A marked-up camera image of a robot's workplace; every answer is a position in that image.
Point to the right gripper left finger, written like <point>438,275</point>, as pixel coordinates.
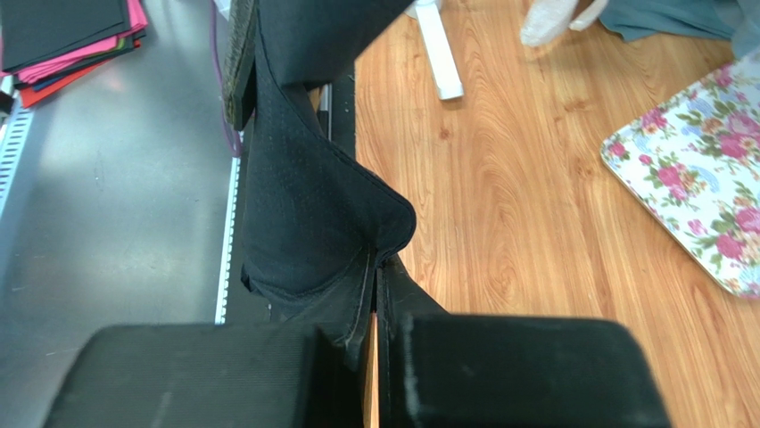
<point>308,371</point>

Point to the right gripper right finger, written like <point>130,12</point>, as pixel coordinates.
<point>438,369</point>

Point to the black paper napkin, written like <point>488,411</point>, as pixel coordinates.
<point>311,44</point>

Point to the floral cloth mat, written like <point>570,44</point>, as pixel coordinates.
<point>693,163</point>

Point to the white clothes rack stand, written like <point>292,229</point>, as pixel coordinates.
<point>447,81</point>

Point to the white towel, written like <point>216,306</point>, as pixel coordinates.
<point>546,20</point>

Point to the stack of coloured napkins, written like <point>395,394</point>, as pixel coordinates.
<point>47,45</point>

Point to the teal green shirt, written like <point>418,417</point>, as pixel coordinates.
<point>736,21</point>

